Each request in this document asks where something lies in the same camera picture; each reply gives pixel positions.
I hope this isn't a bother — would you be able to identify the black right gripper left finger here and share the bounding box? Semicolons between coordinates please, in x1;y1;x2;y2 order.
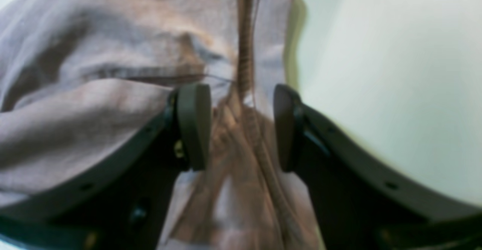
1;83;212;250

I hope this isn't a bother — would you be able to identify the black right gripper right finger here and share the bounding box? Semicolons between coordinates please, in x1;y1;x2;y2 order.
273;85;482;250

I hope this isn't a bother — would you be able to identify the mauve t-shirt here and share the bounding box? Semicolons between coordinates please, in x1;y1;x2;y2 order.
1;0;323;250

